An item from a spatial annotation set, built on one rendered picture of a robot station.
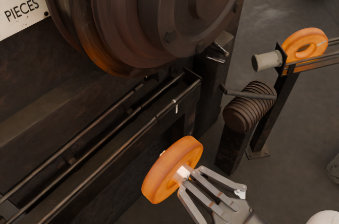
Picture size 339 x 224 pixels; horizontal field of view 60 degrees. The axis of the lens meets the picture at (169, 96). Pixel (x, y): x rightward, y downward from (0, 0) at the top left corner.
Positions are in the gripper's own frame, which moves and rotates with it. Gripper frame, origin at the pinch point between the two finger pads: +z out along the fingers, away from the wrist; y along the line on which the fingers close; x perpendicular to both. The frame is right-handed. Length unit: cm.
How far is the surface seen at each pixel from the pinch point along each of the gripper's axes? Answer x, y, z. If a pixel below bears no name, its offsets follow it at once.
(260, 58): -16, 55, 9
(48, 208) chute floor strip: -22.1, -22.9, 21.4
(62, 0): 28.7, -2.1, 22.9
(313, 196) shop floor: -83, 64, -37
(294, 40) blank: -9, 63, 3
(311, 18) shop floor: -86, 194, 27
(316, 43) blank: -11, 69, -2
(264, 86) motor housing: -31, 59, 5
